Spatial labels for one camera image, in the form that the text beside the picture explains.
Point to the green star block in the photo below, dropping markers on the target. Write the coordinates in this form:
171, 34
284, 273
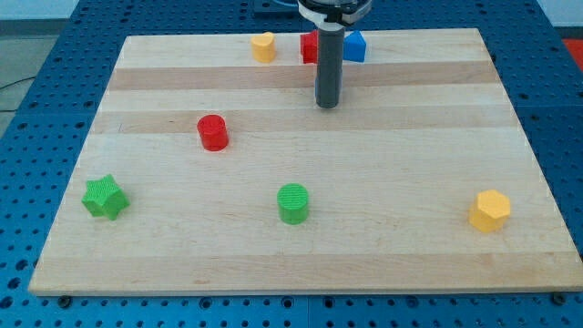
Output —
105, 198

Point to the green cylinder block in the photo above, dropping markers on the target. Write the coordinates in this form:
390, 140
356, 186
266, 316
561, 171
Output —
293, 203

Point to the yellow hexagon block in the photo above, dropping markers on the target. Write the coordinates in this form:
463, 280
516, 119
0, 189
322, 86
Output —
489, 211

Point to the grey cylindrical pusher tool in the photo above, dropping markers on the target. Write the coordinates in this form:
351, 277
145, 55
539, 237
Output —
328, 82

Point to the blue triangular block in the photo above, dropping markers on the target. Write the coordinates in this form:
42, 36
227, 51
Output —
354, 47

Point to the wooden board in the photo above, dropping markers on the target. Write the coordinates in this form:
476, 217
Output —
424, 124

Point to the red cylinder block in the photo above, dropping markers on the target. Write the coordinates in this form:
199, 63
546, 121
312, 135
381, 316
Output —
213, 132

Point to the yellow heart block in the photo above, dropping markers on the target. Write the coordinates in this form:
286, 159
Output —
263, 47

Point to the red block behind tool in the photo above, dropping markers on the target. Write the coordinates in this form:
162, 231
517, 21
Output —
309, 47

